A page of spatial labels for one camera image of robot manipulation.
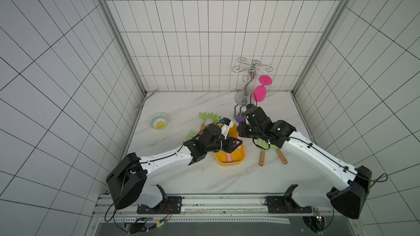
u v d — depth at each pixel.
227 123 0.70
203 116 1.05
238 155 0.88
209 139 0.58
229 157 0.86
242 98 1.13
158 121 1.02
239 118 0.74
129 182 0.41
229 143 0.66
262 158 0.87
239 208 0.73
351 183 0.39
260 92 0.98
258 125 0.55
